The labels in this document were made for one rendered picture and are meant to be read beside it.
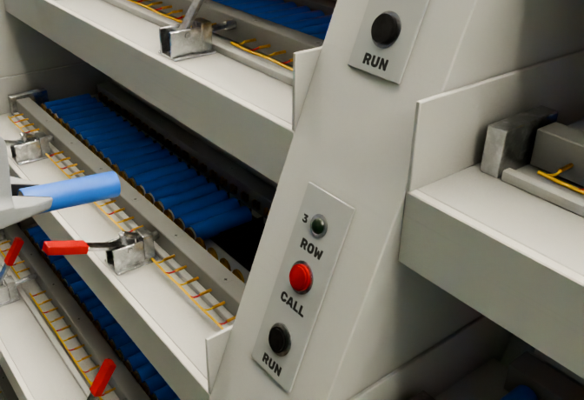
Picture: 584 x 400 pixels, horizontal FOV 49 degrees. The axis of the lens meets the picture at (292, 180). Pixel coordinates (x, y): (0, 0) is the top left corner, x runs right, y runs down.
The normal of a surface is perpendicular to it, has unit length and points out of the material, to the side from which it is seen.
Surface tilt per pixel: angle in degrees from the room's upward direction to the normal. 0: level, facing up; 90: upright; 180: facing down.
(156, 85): 111
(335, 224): 90
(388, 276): 90
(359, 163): 90
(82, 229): 21
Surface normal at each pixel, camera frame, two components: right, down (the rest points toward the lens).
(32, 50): 0.62, 0.38
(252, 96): 0.02, -0.88
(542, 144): -0.79, 0.28
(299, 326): -0.73, -0.06
